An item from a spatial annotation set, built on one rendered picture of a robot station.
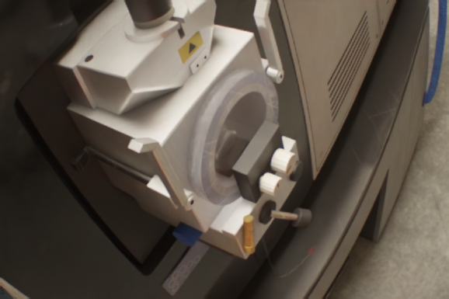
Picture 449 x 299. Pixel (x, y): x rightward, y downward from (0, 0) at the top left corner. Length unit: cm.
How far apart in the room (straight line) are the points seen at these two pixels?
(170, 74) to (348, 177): 60
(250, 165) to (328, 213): 51
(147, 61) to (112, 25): 5
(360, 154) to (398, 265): 76
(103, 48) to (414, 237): 144
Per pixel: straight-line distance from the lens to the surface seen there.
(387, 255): 159
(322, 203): 83
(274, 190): 32
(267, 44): 32
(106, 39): 29
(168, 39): 27
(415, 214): 167
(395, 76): 103
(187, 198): 29
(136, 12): 27
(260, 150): 32
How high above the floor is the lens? 145
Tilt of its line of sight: 50 degrees down
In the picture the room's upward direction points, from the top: 22 degrees counter-clockwise
